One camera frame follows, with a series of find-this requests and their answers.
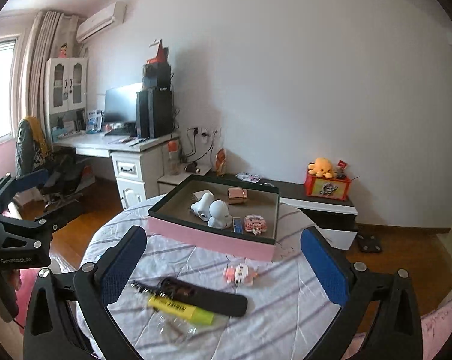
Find clear plastic wrapper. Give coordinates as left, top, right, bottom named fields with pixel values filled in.
left=154, top=313, right=198, bottom=344

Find black hair comb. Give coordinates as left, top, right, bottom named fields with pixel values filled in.
left=131, top=276, right=248, bottom=318

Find yellow highlighter pen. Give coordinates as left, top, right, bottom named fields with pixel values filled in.
left=147, top=296, right=214, bottom=325

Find pink white block toy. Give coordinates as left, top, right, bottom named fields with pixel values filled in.
left=223, top=263, right=258, bottom=287

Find pink block figure toy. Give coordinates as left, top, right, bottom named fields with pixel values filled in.
left=244, top=214, right=267, bottom=236

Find white plug night light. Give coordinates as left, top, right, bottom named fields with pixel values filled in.
left=190, top=190, right=214, bottom=222

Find small blue dark box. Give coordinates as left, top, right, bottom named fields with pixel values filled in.
left=232, top=218, right=244, bottom=234

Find white round robot figure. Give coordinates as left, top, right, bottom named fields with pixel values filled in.
left=208, top=200, right=232, bottom=229

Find person right hand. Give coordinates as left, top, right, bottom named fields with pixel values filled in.
left=0, top=269, right=22, bottom=291

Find black office chair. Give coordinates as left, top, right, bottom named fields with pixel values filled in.
left=15, top=116, right=85, bottom=212

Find striped white table cloth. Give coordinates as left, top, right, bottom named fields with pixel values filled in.
left=75, top=194, right=347, bottom=360

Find white desk with drawers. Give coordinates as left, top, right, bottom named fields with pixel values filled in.
left=52, top=133, right=179, bottom=210

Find white glass door cabinet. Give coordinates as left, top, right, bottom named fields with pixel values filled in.
left=44, top=58, right=88, bottom=116

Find low black white cabinet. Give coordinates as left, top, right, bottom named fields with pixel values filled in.
left=157, top=165, right=359, bottom=252

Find black computer monitor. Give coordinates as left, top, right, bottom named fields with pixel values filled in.
left=104, top=83, right=142, bottom=124

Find black computer tower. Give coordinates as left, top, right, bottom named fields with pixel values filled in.
left=136, top=88, right=173, bottom=139

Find red cartoon box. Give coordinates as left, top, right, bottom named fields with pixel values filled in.
left=304, top=174, right=352, bottom=201

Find orange cap water bottle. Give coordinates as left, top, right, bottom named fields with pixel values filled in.
left=167, top=140, right=180, bottom=176

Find beige curtain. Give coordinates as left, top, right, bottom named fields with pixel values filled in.
left=12, top=10, right=80, bottom=128

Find black box stack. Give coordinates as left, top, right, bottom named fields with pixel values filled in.
left=142, top=63, right=171, bottom=89

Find orange octopus plush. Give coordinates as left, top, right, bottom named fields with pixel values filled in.
left=308, top=158, right=336, bottom=179

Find pink green storage box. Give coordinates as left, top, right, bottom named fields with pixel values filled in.
left=148, top=175, right=280, bottom=262

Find white air conditioner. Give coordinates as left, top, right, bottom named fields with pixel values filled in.
left=76, top=2, right=127, bottom=43

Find anatomy torso model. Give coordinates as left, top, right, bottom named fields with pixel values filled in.
left=214, top=148, right=227, bottom=177

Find wall power sockets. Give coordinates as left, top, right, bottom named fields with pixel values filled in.
left=192, top=127, right=222, bottom=144

